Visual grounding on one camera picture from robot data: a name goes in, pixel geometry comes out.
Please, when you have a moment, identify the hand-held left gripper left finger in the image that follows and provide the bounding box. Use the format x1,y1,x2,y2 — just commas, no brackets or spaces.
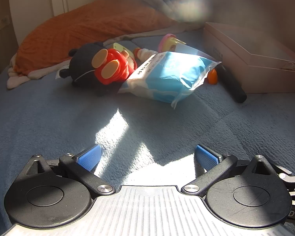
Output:
25,145,116,195

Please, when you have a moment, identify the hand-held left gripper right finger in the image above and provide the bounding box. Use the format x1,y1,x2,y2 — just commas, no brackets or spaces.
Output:
182,145,273,197

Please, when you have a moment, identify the small wind-up figure toy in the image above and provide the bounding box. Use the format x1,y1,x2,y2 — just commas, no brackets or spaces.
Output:
207,69,219,85

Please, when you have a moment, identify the blue white tissue pack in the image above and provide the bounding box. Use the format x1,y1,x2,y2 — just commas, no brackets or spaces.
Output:
117,45,222,109

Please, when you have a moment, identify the black plush toy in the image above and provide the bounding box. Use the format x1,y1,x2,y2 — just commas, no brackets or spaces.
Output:
59,43,124,97

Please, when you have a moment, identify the red plastic figure toy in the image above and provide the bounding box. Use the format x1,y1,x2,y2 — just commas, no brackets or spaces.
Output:
91,43,138,85

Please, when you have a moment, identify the pink cardboard box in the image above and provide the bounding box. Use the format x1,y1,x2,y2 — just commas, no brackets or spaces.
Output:
203,22,295,94

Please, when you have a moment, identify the pink and yellow toy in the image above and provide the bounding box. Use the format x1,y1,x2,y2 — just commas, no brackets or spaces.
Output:
158,33,187,53

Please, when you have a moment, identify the black cylinder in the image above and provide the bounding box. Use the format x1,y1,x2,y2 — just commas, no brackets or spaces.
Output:
216,64,247,103

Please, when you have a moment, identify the orange knitted pillow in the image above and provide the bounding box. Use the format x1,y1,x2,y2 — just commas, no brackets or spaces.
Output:
16,0,185,76

